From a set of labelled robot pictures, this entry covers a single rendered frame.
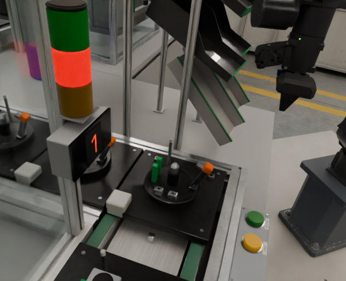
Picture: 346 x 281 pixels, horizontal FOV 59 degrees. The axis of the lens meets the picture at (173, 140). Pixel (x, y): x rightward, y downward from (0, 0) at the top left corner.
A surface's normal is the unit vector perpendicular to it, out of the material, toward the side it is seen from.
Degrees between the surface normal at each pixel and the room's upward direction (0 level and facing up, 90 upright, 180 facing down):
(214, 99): 45
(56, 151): 90
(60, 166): 90
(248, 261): 0
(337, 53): 90
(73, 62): 90
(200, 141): 0
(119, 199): 0
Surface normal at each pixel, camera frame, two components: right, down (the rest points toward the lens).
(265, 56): -0.33, 0.56
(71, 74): 0.18, 0.59
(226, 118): 0.69, -0.33
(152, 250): 0.10, -0.81
